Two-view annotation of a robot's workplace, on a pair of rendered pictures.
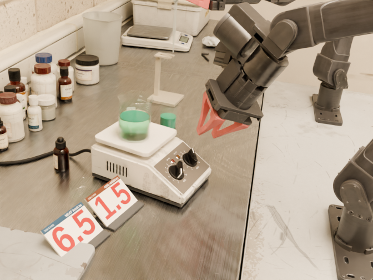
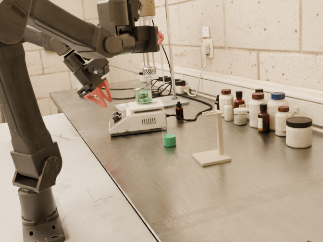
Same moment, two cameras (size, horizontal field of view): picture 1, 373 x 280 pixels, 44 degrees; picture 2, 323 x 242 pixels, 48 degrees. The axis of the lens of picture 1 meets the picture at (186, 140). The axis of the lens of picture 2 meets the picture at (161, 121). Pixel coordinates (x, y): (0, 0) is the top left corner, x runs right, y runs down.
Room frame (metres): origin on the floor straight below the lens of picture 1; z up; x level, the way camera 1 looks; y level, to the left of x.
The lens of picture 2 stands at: (1.91, -0.49, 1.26)
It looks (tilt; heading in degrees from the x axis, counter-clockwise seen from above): 15 degrees down; 150
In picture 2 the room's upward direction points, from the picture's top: 6 degrees counter-clockwise
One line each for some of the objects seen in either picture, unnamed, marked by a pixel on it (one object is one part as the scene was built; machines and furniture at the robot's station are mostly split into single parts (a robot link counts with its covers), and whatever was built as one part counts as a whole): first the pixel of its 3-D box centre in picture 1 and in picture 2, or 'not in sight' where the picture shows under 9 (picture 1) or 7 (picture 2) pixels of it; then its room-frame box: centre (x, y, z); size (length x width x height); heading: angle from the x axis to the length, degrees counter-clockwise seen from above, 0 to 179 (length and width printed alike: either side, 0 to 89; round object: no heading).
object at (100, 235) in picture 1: (76, 232); not in sight; (0.56, 0.16, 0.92); 0.09 x 0.06 x 0.04; 154
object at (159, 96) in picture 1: (167, 77); (209, 135); (1.18, 0.07, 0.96); 0.08 x 0.08 x 0.13; 73
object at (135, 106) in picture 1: (136, 118); (142, 92); (0.77, 0.10, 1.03); 0.07 x 0.06 x 0.08; 64
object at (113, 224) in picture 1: (115, 201); not in sight; (0.65, 0.11, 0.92); 0.09 x 0.06 x 0.04; 154
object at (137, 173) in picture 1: (147, 158); (139, 117); (0.77, 0.07, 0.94); 0.22 x 0.13 x 0.08; 66
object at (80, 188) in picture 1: (84, 190); not in sight; (0.69, 0.17, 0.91); 0.06 x 0.06 x 0.02
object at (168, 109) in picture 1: (168, 115); (169, 135); (1.01, 0.05, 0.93); 0.04 x 0.04 x 0.06
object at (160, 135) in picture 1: (136, 135); (145, 104); (0.78, 0.10, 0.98); 0.12 x 0.12 x 0.01; 66
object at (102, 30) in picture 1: (101, 37); not in sight; (1.48, 0.31, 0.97); 0.18 x 0.13 x 0.15; 26
